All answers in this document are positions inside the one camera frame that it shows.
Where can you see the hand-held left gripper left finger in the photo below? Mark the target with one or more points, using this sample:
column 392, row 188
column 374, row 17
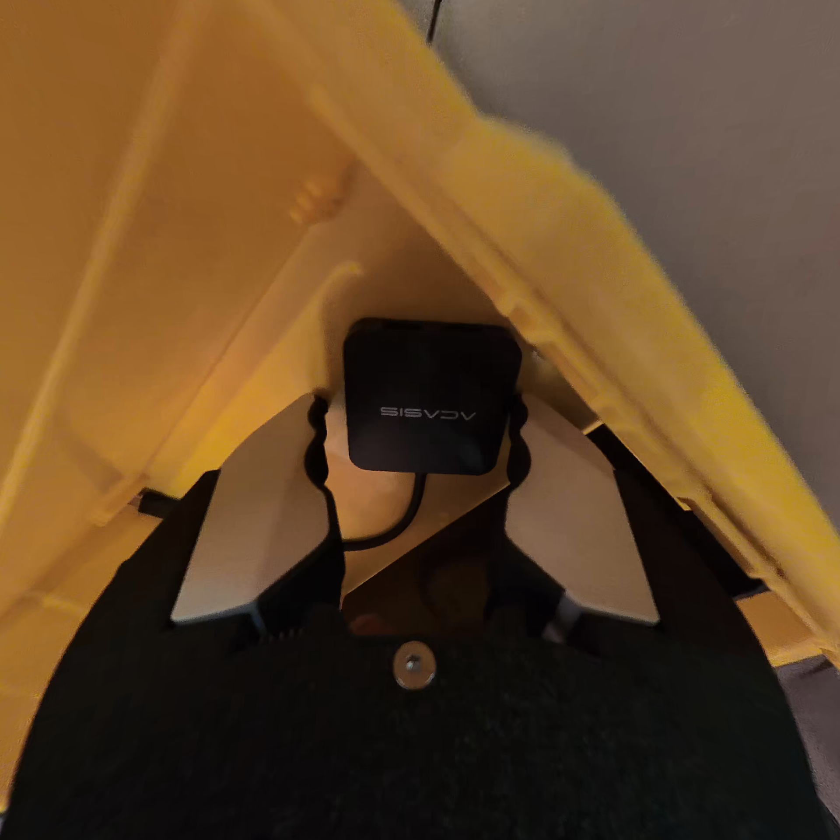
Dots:
column 256, row 525

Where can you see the yellow plastic bin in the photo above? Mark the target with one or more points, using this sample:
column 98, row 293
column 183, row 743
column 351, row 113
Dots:
column 197, row 197

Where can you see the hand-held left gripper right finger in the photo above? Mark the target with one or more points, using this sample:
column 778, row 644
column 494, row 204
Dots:
column 577, row 525

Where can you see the black square hub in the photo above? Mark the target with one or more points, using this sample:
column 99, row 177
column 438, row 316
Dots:
column 433, row 380

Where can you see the black bin divider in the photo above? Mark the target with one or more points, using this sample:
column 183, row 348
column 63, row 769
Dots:
column 446, row 571

